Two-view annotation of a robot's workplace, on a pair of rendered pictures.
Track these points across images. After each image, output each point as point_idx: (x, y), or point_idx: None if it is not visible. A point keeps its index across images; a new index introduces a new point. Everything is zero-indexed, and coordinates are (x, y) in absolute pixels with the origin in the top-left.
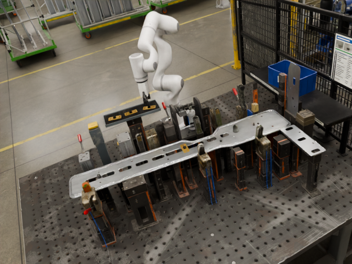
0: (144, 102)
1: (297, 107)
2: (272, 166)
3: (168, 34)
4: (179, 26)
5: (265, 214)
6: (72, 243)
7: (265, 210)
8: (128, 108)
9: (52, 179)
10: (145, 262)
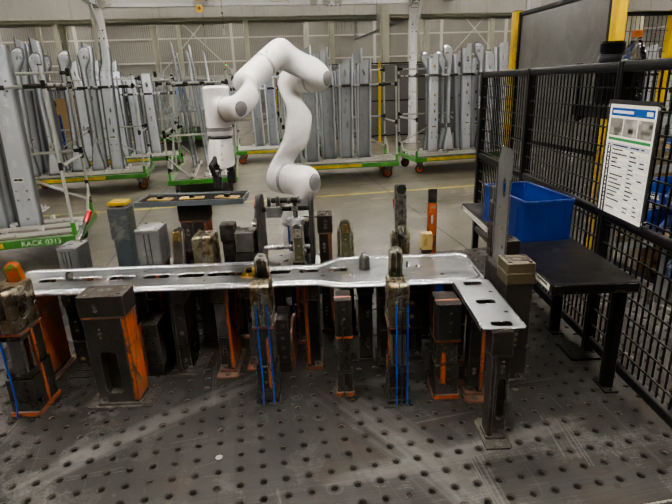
0: (214, 178)
1: (505, 245)
2: None
3: (309, 90)
4: (330, 79)
5: (358, 452)
6: None
7: (364, 444)
8: (194, 193)
9: None
10: (51, 466)
